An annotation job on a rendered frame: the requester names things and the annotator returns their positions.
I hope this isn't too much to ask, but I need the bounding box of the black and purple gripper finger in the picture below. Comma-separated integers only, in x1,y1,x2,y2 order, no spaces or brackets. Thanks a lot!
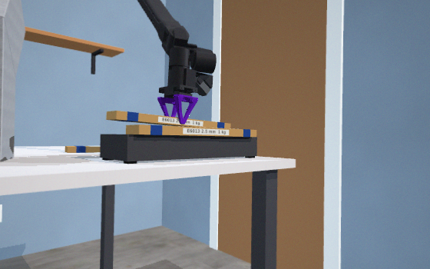
174,95,198,124
157,97,177,117

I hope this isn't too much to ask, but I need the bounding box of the white welding electrode pack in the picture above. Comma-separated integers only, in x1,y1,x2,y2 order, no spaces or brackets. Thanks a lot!
65,146,100,153
106,111,231,128
126,125,256,137

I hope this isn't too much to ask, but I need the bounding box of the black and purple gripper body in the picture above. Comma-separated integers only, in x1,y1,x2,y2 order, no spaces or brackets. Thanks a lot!
159,66,198,98

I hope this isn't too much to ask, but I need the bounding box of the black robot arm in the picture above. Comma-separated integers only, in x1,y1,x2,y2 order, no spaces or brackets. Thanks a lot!
137,0,217,96

